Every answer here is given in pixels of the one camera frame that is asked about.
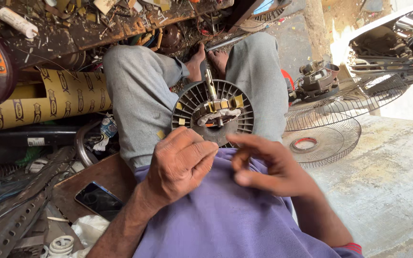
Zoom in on white paper tube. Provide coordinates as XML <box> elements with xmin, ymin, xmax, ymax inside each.
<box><xmin>0</xmin><ymin>7</ymin><xmax>39</xmax><ymax>39</ymax></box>

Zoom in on wire fan guard red ring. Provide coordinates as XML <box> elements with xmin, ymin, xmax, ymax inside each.
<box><xmin>282</xmin><ymin>111</ymin><xmax>362</xmax><ymax>169</ymax></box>

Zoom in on cluttered wooden workbench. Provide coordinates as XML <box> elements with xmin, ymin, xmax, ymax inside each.
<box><xmin>0</xmin><ymin>0</ymin><xmax>236</xmax><ymax>69</ymax></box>

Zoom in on person's left hand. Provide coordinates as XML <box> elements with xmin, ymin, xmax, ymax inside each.
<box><xmin>146</xmin><ymin>126</ymin><xmax>219</xmax><ymax>211</ymax></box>

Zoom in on large wire fan guard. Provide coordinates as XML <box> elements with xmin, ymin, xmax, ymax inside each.
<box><xmin>285</xmin><ymin>73</ymin><xmax>410</xmax><ymax>132</ymax></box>

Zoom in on black finned fan motor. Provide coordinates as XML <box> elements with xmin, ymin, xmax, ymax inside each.
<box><xmin>171</xmin><ymin>69</ymin><xmax>255</xmax><ymax>148</ymax></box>

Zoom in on gray metal rod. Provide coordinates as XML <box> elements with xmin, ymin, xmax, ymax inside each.
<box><xmin>206</xmin><ymin>33</ymin><xmax>251</xmax><ymax>52</ymax></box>

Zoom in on perforated metal angle bar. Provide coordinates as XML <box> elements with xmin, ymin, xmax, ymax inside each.
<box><xmin>0</xmin><ymin>146</ymin><xmax>77</xmax><ymax>258</ymax></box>

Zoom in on white dismantled fan body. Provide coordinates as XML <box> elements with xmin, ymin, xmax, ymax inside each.
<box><xmin>347</xmin><ymin>0</ymin><xmax>413</xmax><ymax>85</ymax></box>

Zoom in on person's purple shirt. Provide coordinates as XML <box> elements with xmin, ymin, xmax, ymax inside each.
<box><xmin>133</xmin><ymin>148</ymin><xmax>365</xmax><ymax>258</ymax></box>

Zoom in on brown wooden board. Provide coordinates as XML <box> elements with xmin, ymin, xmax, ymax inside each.
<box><xmin>50</xmin><ymin>152</ymin><xmax>138</xmax><ymax>223</ymax></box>

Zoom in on white plastic bag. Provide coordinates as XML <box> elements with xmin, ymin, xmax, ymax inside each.
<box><xmin>70</xmin><ymin>215</ymin><xmax>111</xmax><ymax>258</ymax></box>

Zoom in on person's leg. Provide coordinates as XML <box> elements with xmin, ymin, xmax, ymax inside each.
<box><xmin>103</xmin><ymin>45</ymin><xmax>191</xmax><ymax>172</ymax></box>
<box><xmin>224</xmin><ymin>32</ymin><xmax>289</xmax><ymax>144</ymax></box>

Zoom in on person's left foot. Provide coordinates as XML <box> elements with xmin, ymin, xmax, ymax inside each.
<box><xmin>185</xmin><ymin>43</ymin><xmax>207</xmax><ymax>83</ymax></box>

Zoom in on person's foot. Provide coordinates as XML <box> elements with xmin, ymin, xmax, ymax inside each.
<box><xmin>207</xmin><ymin>49</ymin><xmax>229</xmax><ymax>80</ymax></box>
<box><xmin>185</xmin><ymin>43</ymin><xmax>207</xmax><ymax>83</ymax></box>

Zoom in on blue white small packet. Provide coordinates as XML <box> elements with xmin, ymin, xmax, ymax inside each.
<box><xmin>100</xmin><ymin>116</ymin><xmax>118</xmax><ymax>139</ymax></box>

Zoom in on black smartphone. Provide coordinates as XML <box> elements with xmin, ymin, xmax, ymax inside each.
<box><xmin>75</xmin><ymin>181</ymin><xmax>125</xmax><ymax>222</ymax></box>

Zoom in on red plastic part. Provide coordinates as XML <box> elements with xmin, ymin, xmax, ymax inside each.
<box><xmin>281</xmin><ymin>69</ymin><xmax>295</xmax><ymax>92</ymax></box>

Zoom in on white spiral light bulb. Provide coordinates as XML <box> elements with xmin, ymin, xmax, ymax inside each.
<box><xmin>41</xmin><ymin>235</ymin><xmax>75</xmax><ymax>258</ymax></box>

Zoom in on rusty round motor part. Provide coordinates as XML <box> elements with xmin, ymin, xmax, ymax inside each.
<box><xmin>159</xmin><ymin>23</ymin><xmax>186</xmax><ymax>55</ymax></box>

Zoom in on yellow printed insulation paper roll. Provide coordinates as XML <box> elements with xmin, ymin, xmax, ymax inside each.
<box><xmin>0</xmin><ymin>68</ymin><xmax>113</xmax><ymax>135</ymax></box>

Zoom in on gray bare fan motor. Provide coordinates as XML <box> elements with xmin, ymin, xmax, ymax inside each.
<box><xmin>288</xmin><ymin>60</ymin><xmax>341</xmax><ymax>103</ymax></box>

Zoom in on person's right leg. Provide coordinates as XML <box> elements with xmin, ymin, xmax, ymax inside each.
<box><xmin>224</xmin><ymin>32</ymin><xmax>289</xmax><ymax>144</ymax></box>

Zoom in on person's left leg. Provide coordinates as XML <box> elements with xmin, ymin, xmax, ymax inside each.
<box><xmin>103</xmin><ymin>45</ymin><xmax>191</xmax><ymax>172</ymax></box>

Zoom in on person's right foot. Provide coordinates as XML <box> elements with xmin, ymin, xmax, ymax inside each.
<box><xmin>207</xmin><ymin>49</ymin><xmax>229</xmax><ymax>80</ymax></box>

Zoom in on curved chrome pipe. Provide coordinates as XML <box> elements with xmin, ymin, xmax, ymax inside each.
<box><xmin>75</xmin><ymin>120</ymin><xmax>103</xmax><ymax>168</ymax></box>

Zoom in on dark wooden plank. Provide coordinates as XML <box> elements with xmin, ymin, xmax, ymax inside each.
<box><xmin>227</xmin><ymin>0</ymin><xmax>293</xmax><ymax>33</ymax></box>

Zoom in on person's right hand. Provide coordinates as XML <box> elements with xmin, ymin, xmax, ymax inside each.
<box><xmin>226</xmin><ymin>133</ymin><xmax>320</xmax><ymax>200</ymax></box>

